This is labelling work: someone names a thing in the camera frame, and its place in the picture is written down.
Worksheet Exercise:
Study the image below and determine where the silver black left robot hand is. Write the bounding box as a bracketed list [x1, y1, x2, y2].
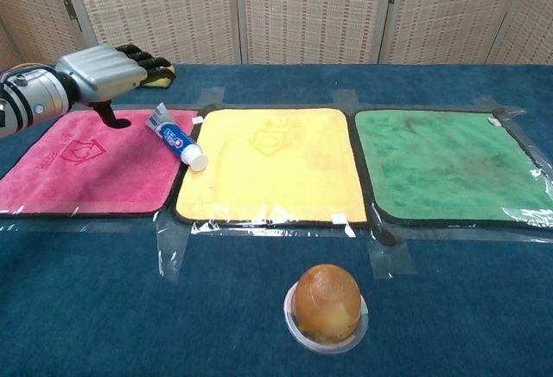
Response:
[54, 43, 176, 130]

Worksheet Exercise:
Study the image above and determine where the blue white toothpaste tube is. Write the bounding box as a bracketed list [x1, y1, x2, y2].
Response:
[144, 101, 210, 173]

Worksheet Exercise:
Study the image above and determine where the pink cloth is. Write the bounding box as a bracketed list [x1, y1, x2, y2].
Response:
[0, 107, 201, 219]

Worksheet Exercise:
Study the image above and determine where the yellow cloth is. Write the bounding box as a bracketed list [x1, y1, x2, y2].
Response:
[173, 107, 369, 226]

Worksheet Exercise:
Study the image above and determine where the green cloth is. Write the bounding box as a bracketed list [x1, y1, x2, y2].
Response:
[353, 108, 553, 230]

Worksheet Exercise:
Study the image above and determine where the yellow sponge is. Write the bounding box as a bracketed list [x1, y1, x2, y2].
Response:
[137, 64, 176, 90]

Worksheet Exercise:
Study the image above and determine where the bamboo folding screen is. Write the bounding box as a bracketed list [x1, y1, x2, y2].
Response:
[0, 0, 553, 70]

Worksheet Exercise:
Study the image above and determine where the orange jelly cup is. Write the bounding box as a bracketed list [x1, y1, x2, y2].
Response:
[283, 263, 370, 345]

